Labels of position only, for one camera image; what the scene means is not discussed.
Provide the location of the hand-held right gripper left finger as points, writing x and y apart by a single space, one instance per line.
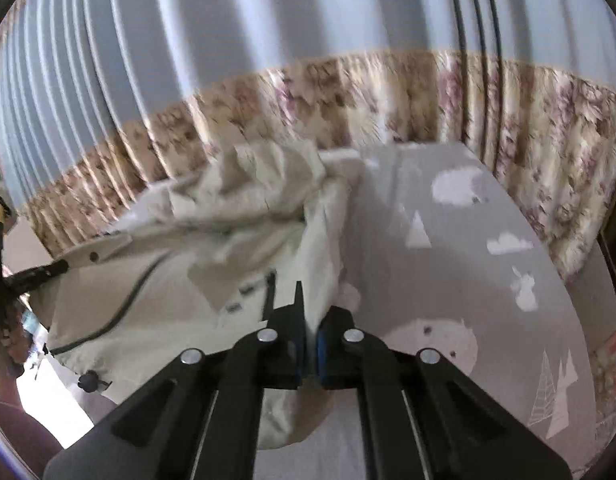
283 355

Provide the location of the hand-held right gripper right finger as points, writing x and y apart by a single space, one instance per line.
333 355

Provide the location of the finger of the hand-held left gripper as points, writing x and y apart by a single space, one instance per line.
37 272

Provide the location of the beige jacket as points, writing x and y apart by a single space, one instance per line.
187 260

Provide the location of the grey printed bed sheet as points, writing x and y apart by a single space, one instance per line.
438 285

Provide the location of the orange patterned cloth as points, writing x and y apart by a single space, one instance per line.
613 370

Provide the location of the blue floral curtain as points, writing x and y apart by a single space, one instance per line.
237 35

